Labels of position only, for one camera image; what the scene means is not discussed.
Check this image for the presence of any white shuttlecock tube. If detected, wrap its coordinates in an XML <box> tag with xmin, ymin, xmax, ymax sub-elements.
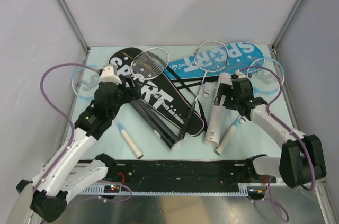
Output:
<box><xmin>204</xmin><ymin>73</ymin><xmax>231</xmax><ymax>147</ymax></box>

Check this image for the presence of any black shuttlecock tube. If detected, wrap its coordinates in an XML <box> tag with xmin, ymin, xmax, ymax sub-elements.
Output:
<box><xmin>130</xmin><ymin>99</ymin><xmax>180</xmax><ymax>150</ymax></box>

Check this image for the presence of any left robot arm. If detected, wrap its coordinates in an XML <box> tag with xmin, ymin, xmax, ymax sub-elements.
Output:
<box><xmin>16</xmin><ymin>76</ymin><xmax>140</xmax><ymax>223</ymax></box>

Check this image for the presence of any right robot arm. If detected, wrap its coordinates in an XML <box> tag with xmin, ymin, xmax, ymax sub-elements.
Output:
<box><xmin>214</xmin><ymin>77</ymin><xmax>327</xmax><ymax>188</ymax></box>

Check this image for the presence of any white shuttlecock centre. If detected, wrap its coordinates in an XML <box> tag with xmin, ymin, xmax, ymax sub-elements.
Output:
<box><xmin>203</xmin><ymin>82</ymin><xmax>216</xmax><ymax>98</ymax></box>

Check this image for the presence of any blue racket right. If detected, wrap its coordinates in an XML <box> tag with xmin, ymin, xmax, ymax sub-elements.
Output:
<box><xmin>215</xmin><ymin>58</ymin><xmax>285</xmax><ymax>155</ymax></box>

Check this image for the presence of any black racket bag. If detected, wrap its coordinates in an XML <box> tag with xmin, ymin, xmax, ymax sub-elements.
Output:
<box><xmin>109</xmin><ymin>47</ymin><xmax>190</xmax><ymax>129</ymax></box>

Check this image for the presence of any blue racket bag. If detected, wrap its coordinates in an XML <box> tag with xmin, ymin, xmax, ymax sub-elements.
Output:
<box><xmin>168</xmin><ymin>42</ymin><xmax>264</xmax><ymax>80</ymax></box>

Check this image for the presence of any white racket on blue bag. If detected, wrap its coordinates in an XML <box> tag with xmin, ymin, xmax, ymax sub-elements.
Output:
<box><xmin>178</xmin><ymin>40</ymin><xmax>229</xmax><ymax>139</ymax></box>

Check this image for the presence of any blue racket left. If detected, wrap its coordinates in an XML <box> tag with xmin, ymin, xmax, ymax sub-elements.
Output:
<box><xmin>71</xmin><ymin>67</ymin><xmax>144</xmax><ymax>159</ymax></box>

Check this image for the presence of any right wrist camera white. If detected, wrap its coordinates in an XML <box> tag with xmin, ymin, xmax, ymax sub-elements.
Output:
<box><xmin>234</xmin><ymin>70</ymin><xmax>247</xmax><ymax>79</ymax></box>

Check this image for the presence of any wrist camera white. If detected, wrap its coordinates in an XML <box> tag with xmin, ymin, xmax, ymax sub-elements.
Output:
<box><xmin>100</xmin><ymin>64</ymin><xmax>122</xmax><ymax>85</ymax></box>
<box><xmin>234</xmin><ymin>70</ymin><xmax>247</xmax><ymax>79</ymax></box>

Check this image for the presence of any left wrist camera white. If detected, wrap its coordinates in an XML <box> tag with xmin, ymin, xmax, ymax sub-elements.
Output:
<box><xmin>100</xmin><ymin>64</ymin><xmax>122</xmax><ymax>85</ymax></box>

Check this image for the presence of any white racket black handle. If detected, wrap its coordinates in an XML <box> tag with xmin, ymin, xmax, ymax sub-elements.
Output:
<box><xmin>130</xmin><ymin>47</ymin><xmax>170</xmax><ymax>81</ymax></box>

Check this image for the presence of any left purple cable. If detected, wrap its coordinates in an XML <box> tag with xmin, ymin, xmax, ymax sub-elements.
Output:
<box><xmin>39</xmin><ymin>62</ymin><xmax>133</xmax><ymax>209</ymax></box>

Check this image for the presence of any purple cable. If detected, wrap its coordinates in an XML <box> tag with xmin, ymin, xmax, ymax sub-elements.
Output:
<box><xmin>239</xmin><ymin>66</ymin><xmax>317</xmax><ymax>222</ymax></box>
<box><xmin>39</xmin><ymin>62</ymin><xmax>133</xmax><ymax>209</ymax></box>

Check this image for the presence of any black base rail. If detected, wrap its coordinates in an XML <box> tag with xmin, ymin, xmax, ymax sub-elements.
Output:
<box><xmin>76</xmin><ymin>159</ymin><xmax>278</xmax><ymax>193</ymax></box>

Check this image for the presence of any white cable duct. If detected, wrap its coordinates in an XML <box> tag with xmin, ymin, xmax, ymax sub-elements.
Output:
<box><xmin>79</xmin><ymin>184</ymin><xmax>264</xmax><ymax>196</ymax></box>

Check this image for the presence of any left aluminium frame post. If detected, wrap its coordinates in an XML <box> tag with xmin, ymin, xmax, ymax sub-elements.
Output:
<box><xmin>55</xmin><ymin>0</ymin><xmax>90</xmax><ymax>54</ymax></box>

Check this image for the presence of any aluminium frame post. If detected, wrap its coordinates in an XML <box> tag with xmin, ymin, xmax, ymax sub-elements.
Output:
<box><xmin>271</xmin><ymin>0</ymin><xmax>306</xmax><ymax>51</ymax></box>
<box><xmin>55</xmin><ymin>0</ymin><xmax>90</xmax><ymax>54</ymax></box>

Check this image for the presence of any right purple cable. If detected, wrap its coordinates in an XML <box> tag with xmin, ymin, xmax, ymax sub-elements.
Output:
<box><xmin>239</xmin><ymin>66</ymin><xmax>317</xmax><ymax>222</ymax></box>

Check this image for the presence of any right aluminium frame post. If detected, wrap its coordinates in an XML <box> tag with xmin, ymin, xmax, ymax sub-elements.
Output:
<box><xmin>271</xmin><ymin>0</ymin><xmax>306</xmax><ymax>51</ymax></box>

